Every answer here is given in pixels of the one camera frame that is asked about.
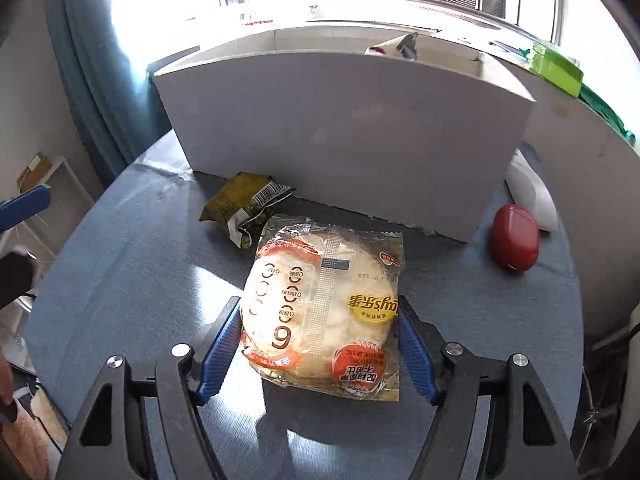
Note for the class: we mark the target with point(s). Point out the green round tin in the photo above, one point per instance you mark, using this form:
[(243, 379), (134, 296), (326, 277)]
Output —
[(550, 65)]

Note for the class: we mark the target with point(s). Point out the blue curtain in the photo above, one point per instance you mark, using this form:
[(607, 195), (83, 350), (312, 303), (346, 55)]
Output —
[(116, 109)]

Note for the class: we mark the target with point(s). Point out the white cardboard storage box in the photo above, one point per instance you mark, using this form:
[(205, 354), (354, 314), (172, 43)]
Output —
[(424, 143)]

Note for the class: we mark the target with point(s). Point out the green wipes pack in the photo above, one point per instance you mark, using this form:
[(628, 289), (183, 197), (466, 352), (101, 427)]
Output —
[(600, 107)]

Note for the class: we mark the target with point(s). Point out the yellow green small pack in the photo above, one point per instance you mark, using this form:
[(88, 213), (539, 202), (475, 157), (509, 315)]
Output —
[(242, 205)]

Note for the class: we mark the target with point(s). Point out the round bread pack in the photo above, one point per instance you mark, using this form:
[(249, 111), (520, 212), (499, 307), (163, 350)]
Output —
[(319, 309)]

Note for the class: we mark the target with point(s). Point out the red oval case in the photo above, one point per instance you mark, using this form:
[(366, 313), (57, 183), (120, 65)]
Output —
[(514, 239)]

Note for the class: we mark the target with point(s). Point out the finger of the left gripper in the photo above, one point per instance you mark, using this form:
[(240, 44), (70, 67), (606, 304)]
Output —
[(20, 208)]

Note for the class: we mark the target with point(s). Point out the white remote control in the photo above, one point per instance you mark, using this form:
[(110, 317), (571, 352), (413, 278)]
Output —
[(529, 192)]

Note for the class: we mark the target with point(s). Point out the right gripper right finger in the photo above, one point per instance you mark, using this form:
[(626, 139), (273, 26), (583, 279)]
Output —
[(450, 381)]

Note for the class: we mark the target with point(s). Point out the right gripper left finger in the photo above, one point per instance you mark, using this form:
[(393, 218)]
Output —
[(186, 380)]

